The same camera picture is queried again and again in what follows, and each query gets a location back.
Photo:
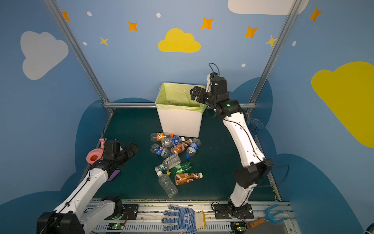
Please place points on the white plastic bin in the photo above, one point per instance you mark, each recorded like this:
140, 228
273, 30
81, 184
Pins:
183, 123

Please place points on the brown tea bottle upper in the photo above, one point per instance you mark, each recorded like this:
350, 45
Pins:
178, 149

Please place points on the clear bottle orange label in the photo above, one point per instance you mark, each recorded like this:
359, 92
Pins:
160, 136

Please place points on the pink watering can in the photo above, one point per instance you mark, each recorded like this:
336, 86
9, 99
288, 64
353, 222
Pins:
96, 154

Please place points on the green bottle white cap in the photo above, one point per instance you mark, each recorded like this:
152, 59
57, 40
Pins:
180, 169

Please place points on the clear square bottle green label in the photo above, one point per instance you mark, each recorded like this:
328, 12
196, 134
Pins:
168, 163

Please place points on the green circuit board right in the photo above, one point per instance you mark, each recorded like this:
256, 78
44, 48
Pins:
238, 227

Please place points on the blue hand rake wooden handle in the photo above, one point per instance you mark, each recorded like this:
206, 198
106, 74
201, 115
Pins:
270, 216

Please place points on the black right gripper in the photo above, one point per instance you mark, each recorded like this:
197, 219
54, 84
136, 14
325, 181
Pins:
201, 95

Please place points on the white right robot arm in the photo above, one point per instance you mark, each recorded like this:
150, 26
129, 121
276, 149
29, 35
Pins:
255, 165

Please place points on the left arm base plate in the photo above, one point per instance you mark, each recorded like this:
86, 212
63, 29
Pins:
130, 212

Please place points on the green circuit board left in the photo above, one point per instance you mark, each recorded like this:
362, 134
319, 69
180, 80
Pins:
115, 226

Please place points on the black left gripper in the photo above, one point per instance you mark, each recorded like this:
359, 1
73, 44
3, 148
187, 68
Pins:
127, 150

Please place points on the blue dotted work glove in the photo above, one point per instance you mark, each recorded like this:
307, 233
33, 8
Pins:
184, 220

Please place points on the clear bottle blue water label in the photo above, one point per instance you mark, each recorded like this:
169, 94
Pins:
172, 141

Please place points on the large clear bottle white cap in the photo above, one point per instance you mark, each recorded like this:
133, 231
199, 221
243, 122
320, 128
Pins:
167, 185

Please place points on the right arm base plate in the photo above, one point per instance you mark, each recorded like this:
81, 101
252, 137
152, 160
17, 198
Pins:
228, 211

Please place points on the pepsi label clear bottle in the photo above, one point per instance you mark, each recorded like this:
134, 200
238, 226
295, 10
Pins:
161, 151

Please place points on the aluminium frame post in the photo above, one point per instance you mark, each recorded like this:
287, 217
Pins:
284, 32
55, 10

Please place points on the brown tea bottle lower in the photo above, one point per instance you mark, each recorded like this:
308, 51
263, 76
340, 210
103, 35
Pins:
186, 178

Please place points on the aluminium frame post right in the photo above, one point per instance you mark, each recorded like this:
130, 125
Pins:
284, 32

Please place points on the green bin liner bag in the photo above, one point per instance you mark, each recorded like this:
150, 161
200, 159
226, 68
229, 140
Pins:
176, 96

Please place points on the purple block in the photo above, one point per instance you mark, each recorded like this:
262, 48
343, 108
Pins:
114, 174

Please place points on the purple glass vase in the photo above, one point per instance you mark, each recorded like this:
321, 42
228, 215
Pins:
254, 125

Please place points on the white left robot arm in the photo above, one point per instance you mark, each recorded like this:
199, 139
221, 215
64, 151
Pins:
71, 217

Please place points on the aluminium frame post left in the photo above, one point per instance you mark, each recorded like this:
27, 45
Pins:
55, 10

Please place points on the green circuit board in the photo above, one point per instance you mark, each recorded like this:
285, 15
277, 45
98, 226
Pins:
115, 226
238, 227

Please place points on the small bottle blue label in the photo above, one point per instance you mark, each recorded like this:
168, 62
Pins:
192, 149

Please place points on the brown tea bottle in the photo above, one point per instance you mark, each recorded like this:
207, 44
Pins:
186, 178
178, 149

